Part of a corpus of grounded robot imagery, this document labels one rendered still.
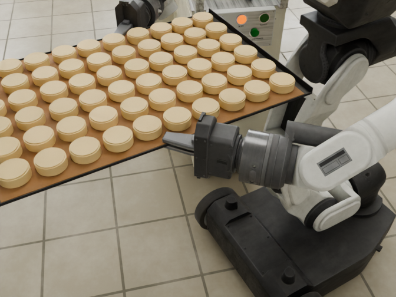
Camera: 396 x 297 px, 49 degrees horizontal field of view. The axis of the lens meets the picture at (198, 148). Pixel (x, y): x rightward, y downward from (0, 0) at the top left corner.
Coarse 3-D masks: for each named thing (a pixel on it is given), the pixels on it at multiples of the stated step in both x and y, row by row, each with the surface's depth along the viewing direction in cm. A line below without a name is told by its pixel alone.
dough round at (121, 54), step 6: (114, 48) 93; (120, 48) 93; (126, 48) 93; (132, 48) 93; (114, 54) 91; (120, 54) 91; (126, 54) 91; (132, 54) 92; (114, 60) 92; (120, 60) 91; (126, 60) 91
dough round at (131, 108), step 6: (126, 102) 79; (132, 102) 79; (138, 102) 79; (144, 102) 79; (126, 108) 78; (132, 108) 78; (138, 108) 78; (144, 108) 78; (126, 114) 77; (132, 114) 77; (138, 114) 77; (144, 114) 78; (132, 120) 78
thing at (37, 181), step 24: (24, 72) 90; (96, 72) 90; (216, 72) 90; (0, 96) 84; (72, 96) 84; (144, 96) 84; (216, 96) 84; (288, 96) 84; (48, 120) 78; (120, 120) 78; (192, 120) 78; (24, 144) 73; (144, 144) 74; (72, 168) 69; (96, 168) 69; (0, 192) 66; (24, 192) 66
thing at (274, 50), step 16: (176, 0) 196; (208, 0) 154; (224, 0) 154; (240, 0) 154; (256, 0) 154; (272, 0) 154; (176, 16) 204; (272, 48) 162; (240, 128) 187; (256, 128) 188; (192, 160) 200
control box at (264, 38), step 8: (232, 8) 149; (240, 8) 149; (248, 8) 149; (256, 8) 149; (264, 8) 149; (272, 8) 149; (224, 16) 147; (232, 16) 148; (248, 16) 149; (256, 16) 149; (272, 16) 150; (232, 24) 150; (240, 24) 150; (248, 24) 151; (256, 24) 151; (264, 24) 152; (272, 24) 152; (248, 32) 153; (264, 32) 154; (272, 32) 154; (256, 40) 155; (264, 40) 156
